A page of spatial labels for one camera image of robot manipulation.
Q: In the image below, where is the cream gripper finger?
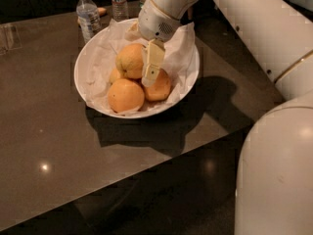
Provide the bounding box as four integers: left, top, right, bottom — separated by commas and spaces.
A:
141, 39, 165, 87
124, 21, 142, 41

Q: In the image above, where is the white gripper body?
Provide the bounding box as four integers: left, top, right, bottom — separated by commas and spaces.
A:
138, 0, 181, 42

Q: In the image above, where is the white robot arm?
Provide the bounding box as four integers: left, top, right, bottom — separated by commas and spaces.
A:
129, 0, 313, 235

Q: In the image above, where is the white round bowl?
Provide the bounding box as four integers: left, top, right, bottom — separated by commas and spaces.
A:
73, 17, 201, 119

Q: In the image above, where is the small hidden back orange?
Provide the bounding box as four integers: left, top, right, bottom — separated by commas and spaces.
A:
110, 68, 122, 83

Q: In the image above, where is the white crumpled paper liner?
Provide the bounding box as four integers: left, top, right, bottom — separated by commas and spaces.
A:
79, 19, 197, 117

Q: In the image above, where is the green soda can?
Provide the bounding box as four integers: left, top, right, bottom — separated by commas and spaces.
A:
139, 0, 146, 13

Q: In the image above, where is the bread roll behind bottle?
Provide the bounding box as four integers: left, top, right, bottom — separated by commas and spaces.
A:
77, 7, 108, 26

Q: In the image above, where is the clear water bottle rear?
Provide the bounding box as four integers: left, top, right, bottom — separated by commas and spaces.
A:
112, 0, 129, 22

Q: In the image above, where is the water bottle white cap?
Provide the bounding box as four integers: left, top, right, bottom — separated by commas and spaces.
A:
76, 0, 102, 42

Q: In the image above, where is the clear plastic stand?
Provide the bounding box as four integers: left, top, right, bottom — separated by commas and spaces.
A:
0, 23, 22, 55

